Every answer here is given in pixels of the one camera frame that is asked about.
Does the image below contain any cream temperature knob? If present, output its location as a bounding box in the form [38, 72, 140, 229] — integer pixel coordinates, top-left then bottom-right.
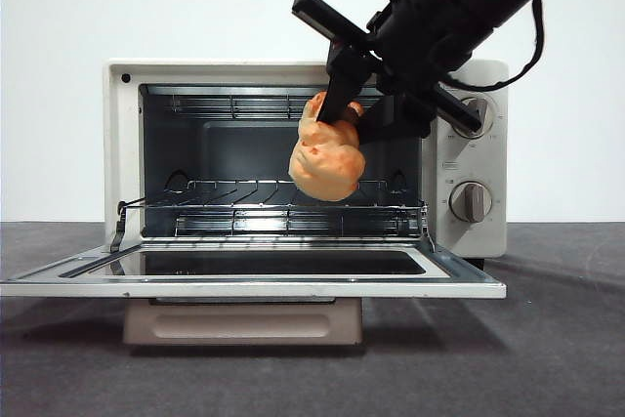
[458, 97, 493, 138]

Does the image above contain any orange-brown bread loaf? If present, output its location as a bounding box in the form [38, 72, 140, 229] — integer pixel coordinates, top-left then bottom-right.
[288, 91, 367, 203]

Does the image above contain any glass oven door with handle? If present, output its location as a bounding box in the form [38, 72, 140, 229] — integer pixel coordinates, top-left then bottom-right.
[0, 239, 508, 348]

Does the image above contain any cream timer knob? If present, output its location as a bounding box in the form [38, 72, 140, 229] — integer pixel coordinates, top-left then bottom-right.
[448, 181, 493, 223]

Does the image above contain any metal wire oven rack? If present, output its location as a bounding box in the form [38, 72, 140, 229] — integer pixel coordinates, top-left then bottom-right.
[118, 179, 430, 217]

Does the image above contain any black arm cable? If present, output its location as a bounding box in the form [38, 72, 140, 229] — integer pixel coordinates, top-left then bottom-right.
[441, 0, 552, 92]

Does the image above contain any cream Toshiba toaster oven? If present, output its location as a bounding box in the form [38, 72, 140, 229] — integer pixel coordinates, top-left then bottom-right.
[102, 58, 509, 271]

